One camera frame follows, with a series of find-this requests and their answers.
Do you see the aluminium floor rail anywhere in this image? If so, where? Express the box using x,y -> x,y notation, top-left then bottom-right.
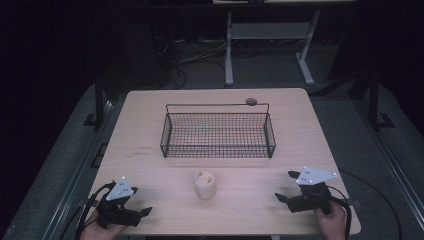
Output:
41,99 -> 116,240
353,98 -> 424,223

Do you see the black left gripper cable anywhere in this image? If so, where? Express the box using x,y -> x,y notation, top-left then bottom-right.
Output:
74,181 -> 116,240

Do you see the black upright post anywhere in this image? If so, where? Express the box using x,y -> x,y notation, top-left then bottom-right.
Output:
83,71 -> 105,130
367,68 -> 395,132

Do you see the person's right hand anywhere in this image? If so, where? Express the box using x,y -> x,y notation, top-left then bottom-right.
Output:
312,200 -> 348,240

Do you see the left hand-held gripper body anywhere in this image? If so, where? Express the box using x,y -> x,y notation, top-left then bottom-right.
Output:
95,175 -> 142,230

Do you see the bundle of floor cables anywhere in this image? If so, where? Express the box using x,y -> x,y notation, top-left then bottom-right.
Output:
156,35 -> 228,91

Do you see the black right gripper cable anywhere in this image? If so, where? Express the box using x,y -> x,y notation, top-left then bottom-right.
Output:
327,185 -> 353,240

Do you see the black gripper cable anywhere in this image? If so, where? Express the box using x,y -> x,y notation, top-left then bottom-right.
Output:
327,185 -> 353,240
74,181 -> 116,240

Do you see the black wire basket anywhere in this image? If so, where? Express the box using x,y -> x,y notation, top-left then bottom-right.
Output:
159,102 -> 277,160

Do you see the white metal table frame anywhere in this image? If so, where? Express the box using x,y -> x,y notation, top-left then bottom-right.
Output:
224,9 -> 322,87

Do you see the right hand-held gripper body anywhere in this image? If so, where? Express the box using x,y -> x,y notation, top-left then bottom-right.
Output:
285,166 -> 338,215

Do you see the person's left hand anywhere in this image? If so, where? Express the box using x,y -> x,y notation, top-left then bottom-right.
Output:
79,210 -> 128,240

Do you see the beige lumpy soft cylinder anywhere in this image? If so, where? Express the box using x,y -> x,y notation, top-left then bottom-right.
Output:
192,170 -> 218,201

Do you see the thin black floor cable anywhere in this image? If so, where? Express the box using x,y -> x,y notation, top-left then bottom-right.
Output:
338,168 -> 403,240

